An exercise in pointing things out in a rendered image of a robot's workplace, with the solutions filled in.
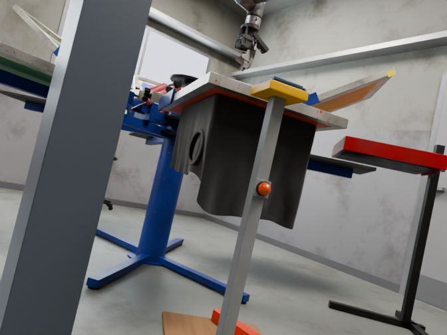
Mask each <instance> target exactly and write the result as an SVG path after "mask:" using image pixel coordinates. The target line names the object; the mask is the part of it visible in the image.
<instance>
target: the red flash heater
mask: <svg viewBox="0 0 447 335"><path fill-rule="evenodd" d="M331 157H332V158H338V159H342V160H347V161H351V162H357V163H361V164H367V165H370V166H376V167H380V168H386V169H392V170H396V171H402V172H406V173H411V174H415V175H418V174H421V176H424V175H432V172H433V171H434V174H438V171H444V170H447V155H443V154H437V153H433V152H427V151H423V150H416V149H412V148H406V147H402V146H396V145H392V144H386V143H382V142H376V141H372V140H366V139H362V138H356V137H352V136H345V137H344V138H343V139H342V140H340V141H339V142H337V143H336V144H335V145H334V146H333V152H332V156H331Z"/></svg>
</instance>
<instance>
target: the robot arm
mask: <svg viewBox="0 0 447 335"><path fill-rule="evenodd" d="M234 1H235V2H236V3H237V4H239V5H240V6H241V7H243V8H244V9H245V10H246V11H247V17H246V20H245V23H244V24H242V25H241V28H240V31H239V37H238V38H237V39H236V43H237V45H236V43H235V48H236V49H239V50H241V51H244V52H242V54H241V56H237V57H236V59H235V60H236V61H237V62H238V63H239V64H240V65H241V71H244V70H245V68H246V64H247V62H248V64H247V69H248V68H249V67H250V66H251V64H252V62H253V59H254V56H255V53H256V48H258V50H259V51H260V52H261V54H264V53H266V52H267V51H268V50H269V48H268V47H267V45H266V44H265V43H264V42H263V41H262V39H261V38H260V37H259V35H258V34H257V33H258V31H259V28H260V24H261V18H262V15H263V10H264V8H265V2H270V1H273V0H234Z"/></svg>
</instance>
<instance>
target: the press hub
mask: <svg viewBox="0 0 447 335"><path fill-rule="evenodd" d="M197 79H199V78H196V77H194V76H189V75H185V74H173V75H171V76H170V80H171V81H172V82H173V81H174V80H175V81H180V80H181V83H182V85H184V81H186V84H187V83H189V82H191V83H192V82H194V81H196V80H197ZM191 83H189V84H191ZM189 84H187V85H186V86H188V85H189ZM164 117H165V118H167V119H169V120H172V121H175V122H174V126H168V125H167V126H166V128H167V129H169V130H172V132H169V131H165V130H161V134H165V135H167V136H171V139H169V138H164V139H163V142H162V148H161V151H160V156H159V160H158V165H157V168H156V173H155V176H154V181H153V185H152V190H151V193H150V198H149V202H148V206H147V210H146V215H145V218H144V224H143V227H142V232H141V236H140V240H139V244H138V249H137V252H134V251H131V252H129V253H128V254H127V256H128V257H129V258H130V259H131V258H132V257H135V256H137V255H140V254H142V253H144V254H147V255H151V256H150V260H149V261H148V262H146V263H144V264H147V265H154V266H164V265H161V264H160V263H157V262H156V257H157V256H164V257H165V253H166V248H167V244H168V239H169V236H170V231H171V228H172V222H173V219H174V214H175V210H176V205H177V202H178V196H179V193H180V188H181V184H182V180H183V176H184V173H183V172H177V171H176V170H175V168H170V164H171V161H172V154H173V150H174V144H175V139H176V133H177V130H178V124H179V121H180V115H179V114H175V113H172V112H170V114H169V115H167V114H165V116H164Z"/></svg>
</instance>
